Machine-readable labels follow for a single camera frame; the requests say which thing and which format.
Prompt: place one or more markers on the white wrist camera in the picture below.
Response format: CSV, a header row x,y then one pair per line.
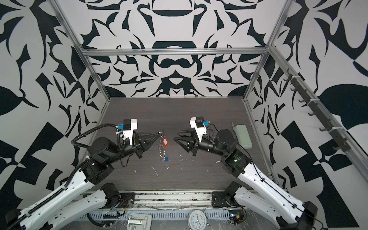
x,y
126,129
200,125

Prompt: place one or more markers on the white table clock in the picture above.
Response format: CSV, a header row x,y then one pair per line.
x,y
197,220

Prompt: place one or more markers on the mint green glasses case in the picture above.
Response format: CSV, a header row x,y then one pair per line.
x,y
242,136

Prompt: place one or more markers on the small green circuit board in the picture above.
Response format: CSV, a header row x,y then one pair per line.
x,y
237,216

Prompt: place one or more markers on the white plastic hinge block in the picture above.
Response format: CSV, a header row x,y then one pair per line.
x,y
139,222

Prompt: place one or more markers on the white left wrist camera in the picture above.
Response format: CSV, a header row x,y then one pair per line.
x,y
126,129

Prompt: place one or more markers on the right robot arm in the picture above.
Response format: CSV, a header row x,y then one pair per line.
x,y
270,201

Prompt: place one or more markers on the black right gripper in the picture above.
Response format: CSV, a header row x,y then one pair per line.
x,y
195,145

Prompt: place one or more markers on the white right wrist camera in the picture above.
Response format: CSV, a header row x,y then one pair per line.
x,y
200,125

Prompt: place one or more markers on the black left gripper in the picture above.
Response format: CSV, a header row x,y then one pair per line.
x,y
142,144

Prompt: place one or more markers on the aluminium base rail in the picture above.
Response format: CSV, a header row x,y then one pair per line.
x,y
169,199

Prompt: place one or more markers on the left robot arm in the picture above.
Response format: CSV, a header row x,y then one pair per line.
x,y
58,209

